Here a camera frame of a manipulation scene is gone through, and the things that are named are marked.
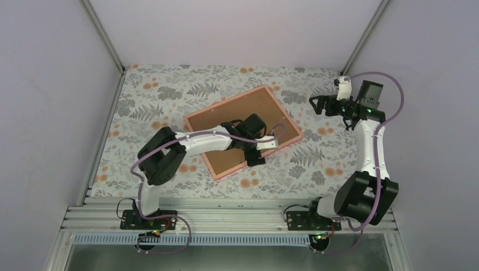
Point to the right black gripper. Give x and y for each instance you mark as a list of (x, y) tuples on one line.
[(322, 99)]

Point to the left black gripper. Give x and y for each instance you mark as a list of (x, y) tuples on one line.
[(248, 157)]

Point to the pink wooden picture frame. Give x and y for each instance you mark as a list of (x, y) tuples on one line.
[(220, 175)]

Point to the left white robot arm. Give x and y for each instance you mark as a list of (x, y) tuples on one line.
[(159, 159)]

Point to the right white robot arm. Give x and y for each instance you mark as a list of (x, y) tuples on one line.
[(369, 191)]

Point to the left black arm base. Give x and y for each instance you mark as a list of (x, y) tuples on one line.
[(152, 229)]

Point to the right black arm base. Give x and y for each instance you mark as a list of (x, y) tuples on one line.
[(322, 228)]

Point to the floral patterned table mat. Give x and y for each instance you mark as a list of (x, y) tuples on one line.
[(155, 96)]

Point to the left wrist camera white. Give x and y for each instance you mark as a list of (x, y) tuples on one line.
[(267, 142)]

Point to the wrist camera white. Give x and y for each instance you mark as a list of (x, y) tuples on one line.
[(267, 142), (344, 86)]

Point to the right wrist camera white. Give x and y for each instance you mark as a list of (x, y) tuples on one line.
[(344, 86)]

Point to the aluminium mounting rail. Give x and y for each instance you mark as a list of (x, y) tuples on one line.
[(249, 216)]

